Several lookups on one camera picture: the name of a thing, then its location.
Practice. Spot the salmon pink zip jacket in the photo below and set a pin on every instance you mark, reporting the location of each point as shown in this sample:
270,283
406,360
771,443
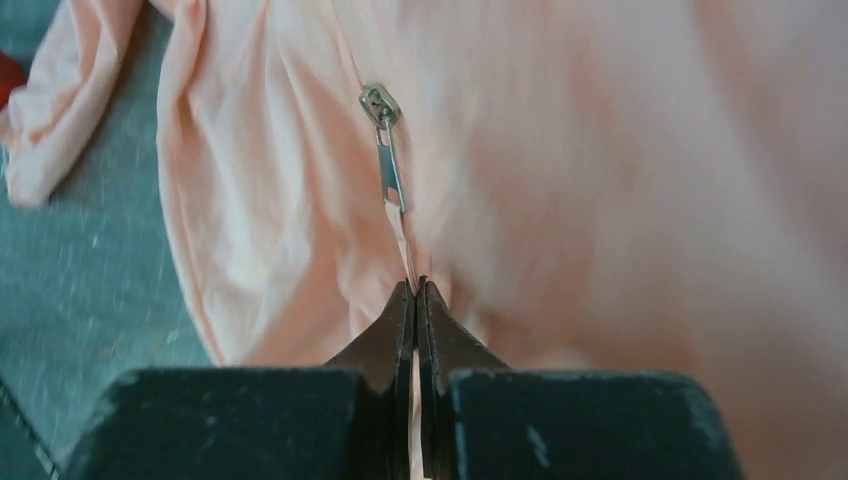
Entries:
591,184

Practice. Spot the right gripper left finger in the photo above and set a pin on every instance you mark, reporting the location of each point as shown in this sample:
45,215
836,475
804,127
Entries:
348,418

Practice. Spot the yellow and red toy block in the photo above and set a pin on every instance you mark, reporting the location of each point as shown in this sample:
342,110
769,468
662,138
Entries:
12,76

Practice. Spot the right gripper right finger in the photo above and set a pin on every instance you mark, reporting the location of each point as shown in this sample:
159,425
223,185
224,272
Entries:
481,419

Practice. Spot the silver zipper pull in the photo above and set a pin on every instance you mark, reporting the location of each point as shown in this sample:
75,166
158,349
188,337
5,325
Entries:
384,113

